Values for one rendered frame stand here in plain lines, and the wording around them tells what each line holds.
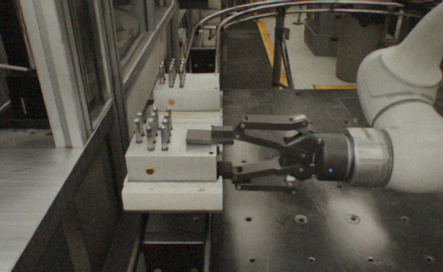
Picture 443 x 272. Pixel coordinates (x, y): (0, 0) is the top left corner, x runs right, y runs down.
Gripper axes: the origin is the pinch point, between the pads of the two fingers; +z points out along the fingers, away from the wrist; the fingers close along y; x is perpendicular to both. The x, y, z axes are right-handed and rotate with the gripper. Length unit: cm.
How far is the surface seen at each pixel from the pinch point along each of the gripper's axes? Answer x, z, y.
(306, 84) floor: -255, -74, -89
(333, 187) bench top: -21.2, -27.8, -21.6
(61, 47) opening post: -0.5, 19.6, 15.6
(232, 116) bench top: -57, -5, -22
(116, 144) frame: -17.9, 19.4, -10.0
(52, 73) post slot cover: -0.5, 21.5, 11.9
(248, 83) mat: -253, -24, -89
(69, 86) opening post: -0.4, 19.5, 9.9
